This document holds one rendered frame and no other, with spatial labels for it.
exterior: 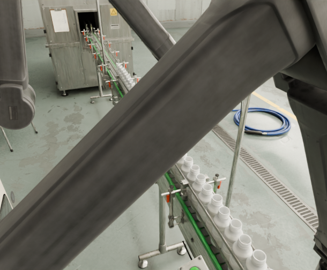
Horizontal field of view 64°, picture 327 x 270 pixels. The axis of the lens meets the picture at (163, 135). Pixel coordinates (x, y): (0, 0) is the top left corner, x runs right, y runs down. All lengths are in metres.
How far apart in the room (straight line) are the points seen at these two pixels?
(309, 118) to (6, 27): 0.52
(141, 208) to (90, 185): 2.31
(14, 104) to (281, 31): 0.53
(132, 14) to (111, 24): 4.01
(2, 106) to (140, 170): 0.47
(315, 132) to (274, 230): 2.23
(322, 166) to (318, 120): 0.07
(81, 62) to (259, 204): 3.47
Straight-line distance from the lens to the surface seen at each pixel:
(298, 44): 0.19
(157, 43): 0.63
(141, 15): 0.61
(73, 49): 4.62
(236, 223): 0.91
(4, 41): 0.60
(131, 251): 2.22
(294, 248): 2.45
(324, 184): 0.35
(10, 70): 0.62
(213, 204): 0.96
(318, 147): 0.30
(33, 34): 10.18
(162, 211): 1.74
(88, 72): 4.74
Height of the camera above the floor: 1.83
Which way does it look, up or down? 32 degrees down
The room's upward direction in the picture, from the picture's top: straight up
